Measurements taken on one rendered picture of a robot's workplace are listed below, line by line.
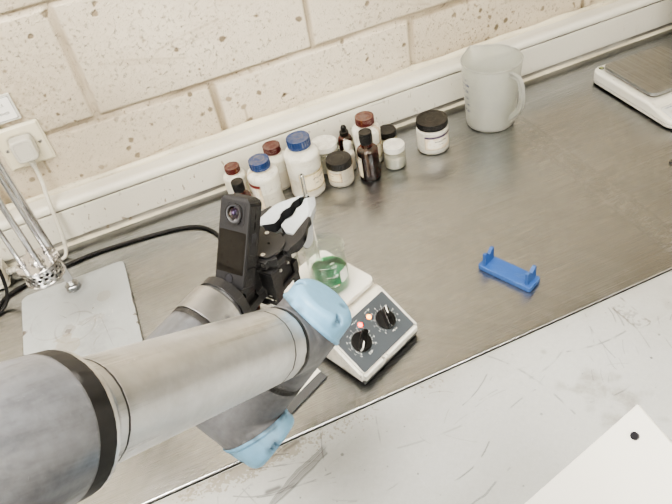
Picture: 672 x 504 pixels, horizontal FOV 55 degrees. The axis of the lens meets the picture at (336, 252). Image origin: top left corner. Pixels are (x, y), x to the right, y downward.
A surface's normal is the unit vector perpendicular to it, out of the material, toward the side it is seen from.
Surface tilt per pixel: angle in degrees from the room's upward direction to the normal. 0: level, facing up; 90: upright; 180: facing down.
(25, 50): 90
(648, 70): 0
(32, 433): 50
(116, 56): 90
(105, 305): 0
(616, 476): 43
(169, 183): 90
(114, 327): 0
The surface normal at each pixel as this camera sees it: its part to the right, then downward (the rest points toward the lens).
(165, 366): 0.66, -0.67
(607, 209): -0.14, -0.72
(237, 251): -0.48, 0.15
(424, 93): 0.38, 0.59
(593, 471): -0.74, -0.30
